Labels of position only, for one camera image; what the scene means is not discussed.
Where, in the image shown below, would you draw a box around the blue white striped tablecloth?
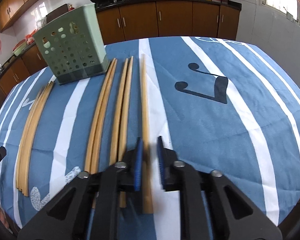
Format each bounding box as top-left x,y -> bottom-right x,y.
0,37 -> 300,239

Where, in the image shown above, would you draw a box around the wooden chopstick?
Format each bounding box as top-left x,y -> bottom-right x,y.
90,59 -> 117,174
109,59 -> 128,165
117,56 -> 134,209
15,86 -> 46,191
140,54 -> 153,214
84,58 -> 116,173
21,81 -> 55,197

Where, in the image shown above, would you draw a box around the lower brown kitchen cabinets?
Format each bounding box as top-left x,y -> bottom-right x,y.
0,0 -> 242,108

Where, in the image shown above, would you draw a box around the brown cutting board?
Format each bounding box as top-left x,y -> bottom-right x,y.
46,4 -> 69,23

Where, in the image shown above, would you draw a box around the green perforated utensil holder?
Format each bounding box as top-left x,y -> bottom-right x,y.
33,4 -> 110,85

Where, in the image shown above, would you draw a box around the black countertop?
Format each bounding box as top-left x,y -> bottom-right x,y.
2,0 -> 216,73

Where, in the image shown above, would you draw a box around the green basin with red lid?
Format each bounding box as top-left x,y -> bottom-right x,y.
13,40 -> 27,56

